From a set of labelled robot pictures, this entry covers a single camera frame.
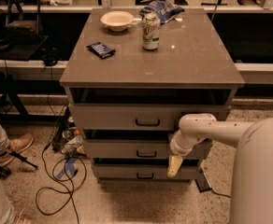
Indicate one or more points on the grey drawer cabinet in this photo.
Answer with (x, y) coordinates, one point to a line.
(190, 67)

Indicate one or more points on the tan shoe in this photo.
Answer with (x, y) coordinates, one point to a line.
(17, 145)

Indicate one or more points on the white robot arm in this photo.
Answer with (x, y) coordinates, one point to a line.
(252, 181)

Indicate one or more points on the clear plastic bottle trash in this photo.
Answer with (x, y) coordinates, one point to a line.
(73, 147)

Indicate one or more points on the black stick tool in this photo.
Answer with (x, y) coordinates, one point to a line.
(18, 156)

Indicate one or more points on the grey top drawer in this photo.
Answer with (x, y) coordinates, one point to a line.
(139, 117)

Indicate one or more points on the black floor power box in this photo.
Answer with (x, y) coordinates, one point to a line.
(202, 182)

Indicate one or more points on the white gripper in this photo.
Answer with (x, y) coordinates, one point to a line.
(178, 146)

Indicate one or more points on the black headphones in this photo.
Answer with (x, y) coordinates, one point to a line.
(50, 57)

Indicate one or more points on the grey bottom drawer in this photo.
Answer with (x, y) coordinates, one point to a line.
(142, 172)

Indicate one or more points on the black bag on shelf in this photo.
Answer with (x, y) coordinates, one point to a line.
(22, 31)

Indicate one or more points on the grey drawer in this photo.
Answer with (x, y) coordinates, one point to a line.
(139, 117)
(126, 149)
(142, 172)

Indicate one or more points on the dark blue snack bar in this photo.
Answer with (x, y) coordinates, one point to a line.
(101, 50)

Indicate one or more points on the green white soda can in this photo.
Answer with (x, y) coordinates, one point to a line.
(151, 29)

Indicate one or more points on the white bowl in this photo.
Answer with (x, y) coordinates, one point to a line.
(118, 21)

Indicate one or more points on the blue chip bag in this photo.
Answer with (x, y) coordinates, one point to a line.
(166, 11)

